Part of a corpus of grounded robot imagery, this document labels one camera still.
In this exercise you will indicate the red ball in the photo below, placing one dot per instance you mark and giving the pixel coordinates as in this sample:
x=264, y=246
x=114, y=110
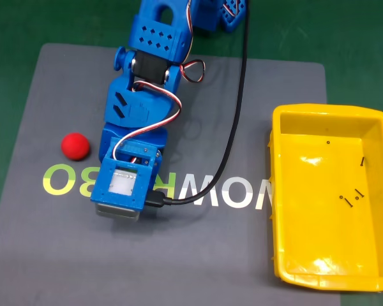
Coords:
x=75, y=146

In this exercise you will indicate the yellow plastic bin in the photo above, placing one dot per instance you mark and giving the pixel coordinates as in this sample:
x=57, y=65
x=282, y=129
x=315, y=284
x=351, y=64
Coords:
x=325, y=223

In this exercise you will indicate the grey mat with NOWROBO print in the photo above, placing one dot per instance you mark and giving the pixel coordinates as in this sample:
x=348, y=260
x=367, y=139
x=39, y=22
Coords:
x=178, y=255

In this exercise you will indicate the black screw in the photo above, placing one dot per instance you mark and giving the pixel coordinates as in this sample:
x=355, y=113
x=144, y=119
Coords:
x=359, y=192
x=348, y=202
x=362, y=161

